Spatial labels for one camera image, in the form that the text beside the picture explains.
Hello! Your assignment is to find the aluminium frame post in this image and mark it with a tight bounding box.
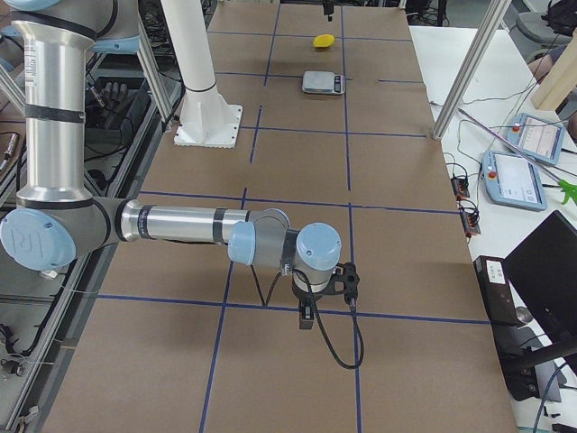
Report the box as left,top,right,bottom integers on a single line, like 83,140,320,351
432,0,511,140

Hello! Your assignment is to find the black laptop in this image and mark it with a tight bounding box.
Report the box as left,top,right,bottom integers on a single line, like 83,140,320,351
504,210,576,342

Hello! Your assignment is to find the yellow mango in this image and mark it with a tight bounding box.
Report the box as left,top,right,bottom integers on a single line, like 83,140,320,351
312,33,336,50

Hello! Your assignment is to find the silver digital kitchen scale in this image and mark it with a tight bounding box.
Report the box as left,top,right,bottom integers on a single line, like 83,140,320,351
301,70,346,95

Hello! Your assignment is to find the far blue teach pendant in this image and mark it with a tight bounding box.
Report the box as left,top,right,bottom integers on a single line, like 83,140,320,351
507,113,566,166

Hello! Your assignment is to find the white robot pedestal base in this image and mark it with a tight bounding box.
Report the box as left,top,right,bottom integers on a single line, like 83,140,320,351
161,0,243,149

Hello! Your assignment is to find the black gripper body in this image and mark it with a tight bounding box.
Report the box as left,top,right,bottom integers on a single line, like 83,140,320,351
292,275,321,310

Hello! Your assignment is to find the blue teach pendant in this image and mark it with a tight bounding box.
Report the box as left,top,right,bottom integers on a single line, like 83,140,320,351
507,113,566,166
481,150,547,211

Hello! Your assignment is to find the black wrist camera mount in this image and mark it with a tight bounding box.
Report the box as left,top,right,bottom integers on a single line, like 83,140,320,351
323,262,360,306

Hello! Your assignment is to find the near blue teach pendant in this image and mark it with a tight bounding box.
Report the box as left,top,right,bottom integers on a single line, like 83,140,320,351
481,150,547,211

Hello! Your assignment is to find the black camera cable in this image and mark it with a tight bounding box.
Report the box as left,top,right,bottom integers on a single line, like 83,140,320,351
252,265,365,370

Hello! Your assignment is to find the black computer box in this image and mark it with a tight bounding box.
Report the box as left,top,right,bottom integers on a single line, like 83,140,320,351
473,255,561,401

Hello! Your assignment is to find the orange usb hub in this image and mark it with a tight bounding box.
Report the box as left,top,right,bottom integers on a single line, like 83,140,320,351
451,176,470,200
459,207,481,238

